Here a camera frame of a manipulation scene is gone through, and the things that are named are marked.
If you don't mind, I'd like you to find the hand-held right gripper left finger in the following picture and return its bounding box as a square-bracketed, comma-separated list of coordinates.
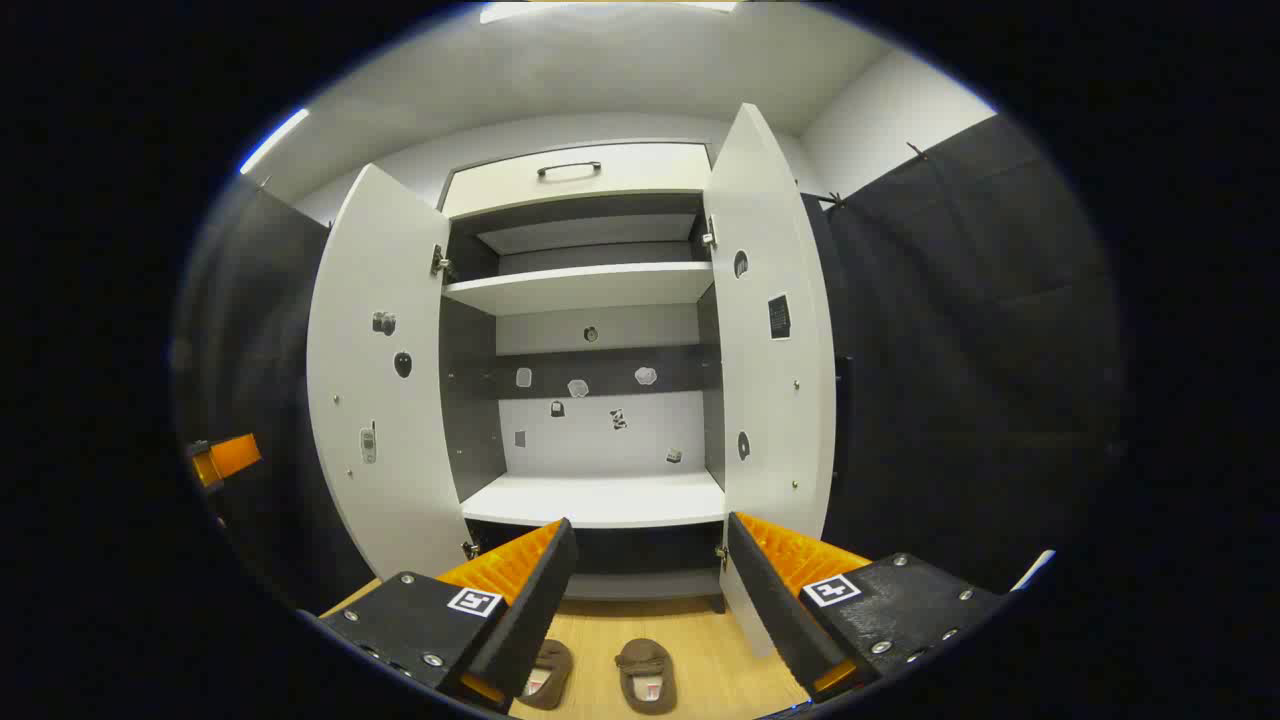
[318, 517, 580, 714]

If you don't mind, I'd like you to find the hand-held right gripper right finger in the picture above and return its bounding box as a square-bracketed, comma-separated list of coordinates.
[726, 511, 1011, 703]

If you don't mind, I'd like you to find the brown fabric shoe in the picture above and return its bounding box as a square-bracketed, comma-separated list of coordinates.
[614, 638, 679, 716]
[515, 638, 575, 712]

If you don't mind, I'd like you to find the white shoe cabinet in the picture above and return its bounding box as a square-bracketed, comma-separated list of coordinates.
[437, 138, 731, 613]

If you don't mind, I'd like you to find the white cabinet door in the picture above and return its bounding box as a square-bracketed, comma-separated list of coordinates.
[702, 102, 837, 659]
[306, 163, 473, 581]

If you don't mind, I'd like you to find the white cabinet shelf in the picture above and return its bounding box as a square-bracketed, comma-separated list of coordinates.
[460, 470, 728, 530]
[443, 262, 716, 318]

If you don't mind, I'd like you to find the white cabinet drawer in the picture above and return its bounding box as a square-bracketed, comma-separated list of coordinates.
[440, 140, 713, 221]

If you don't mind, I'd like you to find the black backdrop cloth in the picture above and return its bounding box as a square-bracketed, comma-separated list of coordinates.
[800, 113, 1126, 601]

